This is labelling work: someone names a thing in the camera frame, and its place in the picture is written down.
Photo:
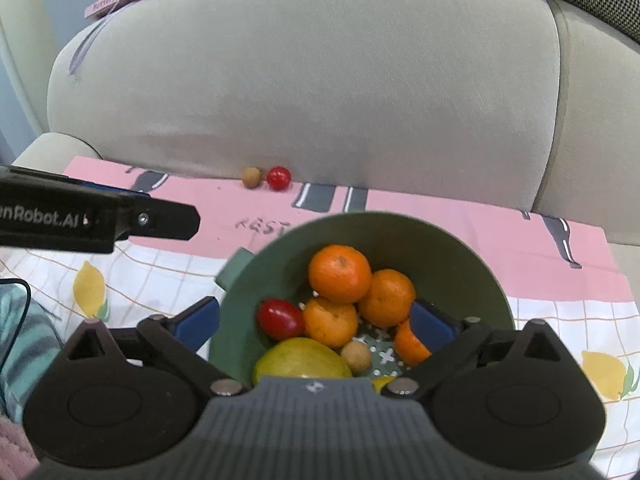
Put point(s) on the purple ribbon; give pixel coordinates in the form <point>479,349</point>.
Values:
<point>77,55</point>

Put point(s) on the light fabric sofa back cushion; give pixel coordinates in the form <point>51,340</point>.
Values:
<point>595,135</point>
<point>300,85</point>

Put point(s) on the pink and white printed blanket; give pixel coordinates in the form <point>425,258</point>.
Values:
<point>450,220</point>

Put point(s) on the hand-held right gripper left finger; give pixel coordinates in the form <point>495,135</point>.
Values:
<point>197,320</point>

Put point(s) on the yellow-green pear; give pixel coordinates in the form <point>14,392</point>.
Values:
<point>300,360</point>

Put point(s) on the light fabric sofa armrest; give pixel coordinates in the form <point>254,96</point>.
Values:
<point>55,150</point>

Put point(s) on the teal striped cloth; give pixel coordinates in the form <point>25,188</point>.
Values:
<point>35,355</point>

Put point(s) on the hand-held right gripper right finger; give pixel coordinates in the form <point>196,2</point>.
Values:
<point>432,325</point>

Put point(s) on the small yellow fruit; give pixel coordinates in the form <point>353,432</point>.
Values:
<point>382,383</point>

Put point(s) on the red cherry tomato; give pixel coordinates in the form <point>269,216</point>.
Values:
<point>278,178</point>
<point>280,318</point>

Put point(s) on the pink fluffy cloth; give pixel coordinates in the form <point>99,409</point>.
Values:
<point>15,447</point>

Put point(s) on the green colander bowl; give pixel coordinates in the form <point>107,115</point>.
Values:
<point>400,245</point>

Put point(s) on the brown longan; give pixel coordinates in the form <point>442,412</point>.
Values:
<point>251,177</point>
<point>356,356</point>

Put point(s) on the orange mandarin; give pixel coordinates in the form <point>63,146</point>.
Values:
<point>330,322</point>
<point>340,272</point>
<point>407,345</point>
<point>387,297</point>

